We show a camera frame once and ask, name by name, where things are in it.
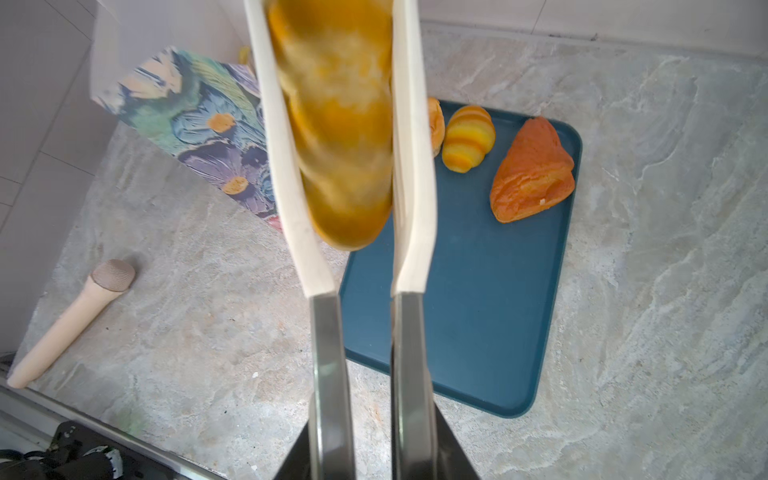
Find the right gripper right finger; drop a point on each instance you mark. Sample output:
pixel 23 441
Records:
pixel 452 462

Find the small yellow striped bun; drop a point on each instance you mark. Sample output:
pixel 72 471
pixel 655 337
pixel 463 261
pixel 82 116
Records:
pixel 470 136

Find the yellow striped croissant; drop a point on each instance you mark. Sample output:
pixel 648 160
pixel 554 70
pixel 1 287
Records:
pixel 334 62

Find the teal rectangular tray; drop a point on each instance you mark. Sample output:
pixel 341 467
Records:
pixel 490 295

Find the floral paper gift bag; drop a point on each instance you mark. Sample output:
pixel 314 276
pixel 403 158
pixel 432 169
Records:
pixel 181 74

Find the round swirl bun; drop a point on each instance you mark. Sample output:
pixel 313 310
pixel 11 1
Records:
pixel 437 125

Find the metal tongs with white tips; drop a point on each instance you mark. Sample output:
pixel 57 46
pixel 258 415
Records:
pixel 414 216

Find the reddish brown croissant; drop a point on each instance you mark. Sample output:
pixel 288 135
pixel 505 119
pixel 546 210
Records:
pixel 535 175

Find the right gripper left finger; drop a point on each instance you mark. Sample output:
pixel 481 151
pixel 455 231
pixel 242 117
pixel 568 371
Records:
pixel 295 466

